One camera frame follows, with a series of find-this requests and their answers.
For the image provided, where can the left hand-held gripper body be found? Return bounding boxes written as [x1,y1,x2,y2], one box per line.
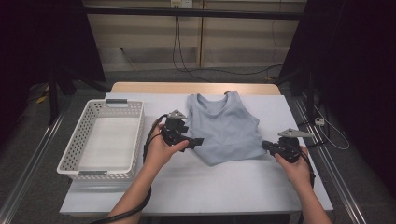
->
[160,109,190,147]

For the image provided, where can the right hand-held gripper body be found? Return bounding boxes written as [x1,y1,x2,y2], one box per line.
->
[275,127,315,164]

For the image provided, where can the light blue tank top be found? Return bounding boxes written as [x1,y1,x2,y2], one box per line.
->
[186,91,268,167]

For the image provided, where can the white perforated plastic basket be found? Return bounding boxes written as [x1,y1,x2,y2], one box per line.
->
[56,98,146,182]

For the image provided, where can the person's right hand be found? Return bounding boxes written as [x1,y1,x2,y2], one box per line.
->
[274,146,314,192]

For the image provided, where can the person's left hand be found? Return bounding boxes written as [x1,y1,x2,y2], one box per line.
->
[142,122,191,174]

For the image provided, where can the wooden table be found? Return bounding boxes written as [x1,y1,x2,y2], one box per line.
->
[110,81,282,96]

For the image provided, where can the black metal stand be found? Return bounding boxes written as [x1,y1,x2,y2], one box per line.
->
[276,66,317,124]
[46,64,110,126]

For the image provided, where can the black curtain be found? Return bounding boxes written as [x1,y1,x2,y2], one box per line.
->
[278,0,396,200]
[0,0,106,138]

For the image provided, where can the black horizontal metal bar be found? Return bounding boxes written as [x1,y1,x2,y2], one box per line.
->
[83,7,307,21]

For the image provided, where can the right hand-held gripper black cable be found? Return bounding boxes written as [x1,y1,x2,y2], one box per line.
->
[293,144,317,224]

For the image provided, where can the hand-held gripper black cable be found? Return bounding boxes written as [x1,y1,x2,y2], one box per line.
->
[293,144,317,224]
[90,113,170,224]

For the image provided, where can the white floor cable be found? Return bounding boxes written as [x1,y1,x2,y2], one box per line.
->
[312,104,350,151]

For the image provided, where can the metal floor rail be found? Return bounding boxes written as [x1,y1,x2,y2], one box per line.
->
[292,96,369,224]
[0,110,68,224]

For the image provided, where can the left hand-held gripper black cable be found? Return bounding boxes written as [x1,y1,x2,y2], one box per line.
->
[90,113,170,224]

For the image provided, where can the thin black wall cable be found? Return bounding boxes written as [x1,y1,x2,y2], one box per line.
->
[270,0,283,80]

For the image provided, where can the white wall socket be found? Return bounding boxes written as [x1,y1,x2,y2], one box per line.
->
[169,0,194,9]

